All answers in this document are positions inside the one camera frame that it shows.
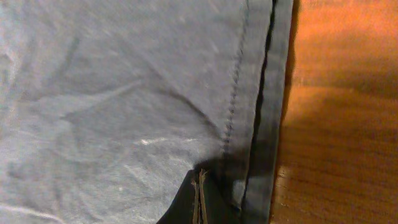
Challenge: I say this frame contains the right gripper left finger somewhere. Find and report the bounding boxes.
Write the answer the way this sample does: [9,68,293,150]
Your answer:
[157,170,199,224]

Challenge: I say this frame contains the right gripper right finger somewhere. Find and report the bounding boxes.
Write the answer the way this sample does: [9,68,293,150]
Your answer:
[198,170,239,224]

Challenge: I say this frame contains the dark blue shorts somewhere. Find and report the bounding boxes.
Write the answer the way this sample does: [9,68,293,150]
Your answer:
[1,0,294,223]

